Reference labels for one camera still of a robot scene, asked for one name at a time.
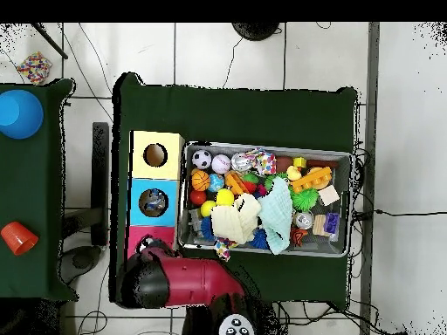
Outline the mint green cloth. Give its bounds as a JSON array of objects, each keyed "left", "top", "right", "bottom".
[{"left": 256, "top": 177, "right": 295, "bottom": 256}]

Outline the large yellow ball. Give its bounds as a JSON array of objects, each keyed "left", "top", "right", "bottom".
[{"left": 216, "top": 188, "right": 236, "bottom": 208}]

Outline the blue bowl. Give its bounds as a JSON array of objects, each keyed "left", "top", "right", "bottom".
[{"left": 0, "top": 89, "right": 45, "bottom": 140}]

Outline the orange toy brick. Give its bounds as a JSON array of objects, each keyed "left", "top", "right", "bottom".
[{"left": 289, "top": 163, "right": 334, "bottom": 196}]

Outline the black round stand base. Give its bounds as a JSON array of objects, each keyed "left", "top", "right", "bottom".
[{"left": 231, "top": 22, "right": 282, "bottom": 42}]

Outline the small baseball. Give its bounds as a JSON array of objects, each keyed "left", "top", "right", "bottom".
[{"left": 211, "top": 154, "right": 232, "bottom": 175}]

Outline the green covered side table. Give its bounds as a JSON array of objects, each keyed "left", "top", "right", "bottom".
[{"left": 0, "top": 78, "right": 76, "bottom": 303}]

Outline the colourful patterned cloth pouch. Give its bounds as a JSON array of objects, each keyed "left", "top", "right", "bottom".
[{"left": 247, "top": 147, "right": 279, "bottom": 176}]

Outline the small soccer ball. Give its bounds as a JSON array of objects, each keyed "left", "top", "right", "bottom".
[{"left": 191, "top": 149, "right": 214, "bottom": 171}]

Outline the red cup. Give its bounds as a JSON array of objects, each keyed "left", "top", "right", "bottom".
[{"left": 0, "top": 221, "right": 39, "bottom": 256}]

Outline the small yellow ball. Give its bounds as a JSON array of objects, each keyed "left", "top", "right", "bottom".
[{"left": 199, "top": 200, "right": 217, "bottom": 219}]

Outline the cream waffle cloth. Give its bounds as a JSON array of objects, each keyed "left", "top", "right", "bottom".
[{"left": 210, "top": 193, "right": 263, "bottom": 246}]

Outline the wooden box with three holes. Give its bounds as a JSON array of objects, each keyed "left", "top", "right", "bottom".
[{"left": 125, "top": 129, "right": 186, "bottom": 275}]

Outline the shallow clear mesh bin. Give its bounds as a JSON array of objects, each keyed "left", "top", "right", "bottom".
[{"left": 179, "top": 141, "right": 354, "bottom": 259}]

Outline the clear plastic packet blue label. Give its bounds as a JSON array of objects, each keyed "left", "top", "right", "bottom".
[{"left": 141, "top": 195, "right": 163, "bottom": 217}]

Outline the small orange basketball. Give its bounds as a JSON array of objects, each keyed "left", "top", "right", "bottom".
[{"left": 190, "top": 169, "right": 211, "bottom": 193}]

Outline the green spiky toy with eyes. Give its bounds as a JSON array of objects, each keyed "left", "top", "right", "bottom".
[{"left": 289, "top": 186, "right": 320, "bottom": 212}]

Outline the globe print ball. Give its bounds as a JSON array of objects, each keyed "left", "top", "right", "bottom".
[{"left": 207, "top": 173, "right": 225, "bottom": 194}]

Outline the dark green table cloth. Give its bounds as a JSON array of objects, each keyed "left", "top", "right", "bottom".
[{"left": 110, "top": 72, "right": 359, "bottom": 308}]

